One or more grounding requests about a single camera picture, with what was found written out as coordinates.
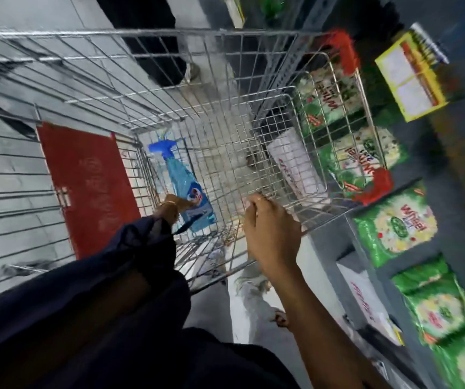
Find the person's light trouser leg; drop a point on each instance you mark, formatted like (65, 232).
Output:
(252, 299)

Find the white sign with red print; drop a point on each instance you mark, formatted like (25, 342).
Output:
(364, 295)

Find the green bottles on shelf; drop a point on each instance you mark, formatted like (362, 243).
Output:
(273, 6)

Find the person's left fingers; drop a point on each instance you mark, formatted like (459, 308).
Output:
(186, 203)

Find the person's right forearm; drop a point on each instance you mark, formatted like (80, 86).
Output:
(317, 332)

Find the blue spray cleaner bottle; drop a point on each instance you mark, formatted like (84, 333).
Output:
(184, 180)

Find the person's right hand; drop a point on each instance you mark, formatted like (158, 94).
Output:
(273, 238)

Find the white packet with red print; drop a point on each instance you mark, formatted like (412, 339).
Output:
(297, 166)

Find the gold bangle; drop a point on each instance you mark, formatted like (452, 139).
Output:
(169, 204)

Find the person's right fingers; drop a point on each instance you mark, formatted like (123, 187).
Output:
(263, 204)

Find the person's left hand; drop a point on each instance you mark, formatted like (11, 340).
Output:
(175, 208)

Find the person's foot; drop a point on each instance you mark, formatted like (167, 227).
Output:
(281, 318)

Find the yellow shelf price tag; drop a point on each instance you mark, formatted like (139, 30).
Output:
(413, 76)

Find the person's left forearm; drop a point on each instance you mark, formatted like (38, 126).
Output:
(74, 291)

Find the person's dark garment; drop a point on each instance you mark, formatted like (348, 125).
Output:
(200, 360)

